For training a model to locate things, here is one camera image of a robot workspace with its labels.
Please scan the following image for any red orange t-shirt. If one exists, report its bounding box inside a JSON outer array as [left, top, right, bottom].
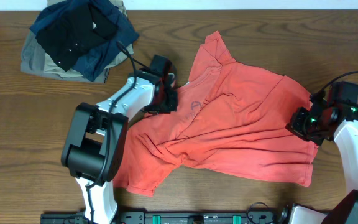
[[113, 32, 318, 196]]

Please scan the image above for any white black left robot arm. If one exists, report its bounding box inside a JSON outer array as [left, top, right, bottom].
[[60, 68, 178, 223]]

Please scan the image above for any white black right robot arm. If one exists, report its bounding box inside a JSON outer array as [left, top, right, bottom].
[[287, 103, 358, 224]]

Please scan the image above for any navy blue folded garment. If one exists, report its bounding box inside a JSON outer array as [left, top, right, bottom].
[[30, 0, 139, 81]]

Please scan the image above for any black folded shirt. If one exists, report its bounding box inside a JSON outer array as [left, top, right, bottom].
[[36, 3, 118, 71]]

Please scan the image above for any grey khaki folded garment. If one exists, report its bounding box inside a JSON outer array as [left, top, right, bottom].
[[20, 0, 127, 83]]

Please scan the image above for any black mounting rail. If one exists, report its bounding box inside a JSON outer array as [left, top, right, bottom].
[[40, 210, 291, 224]]

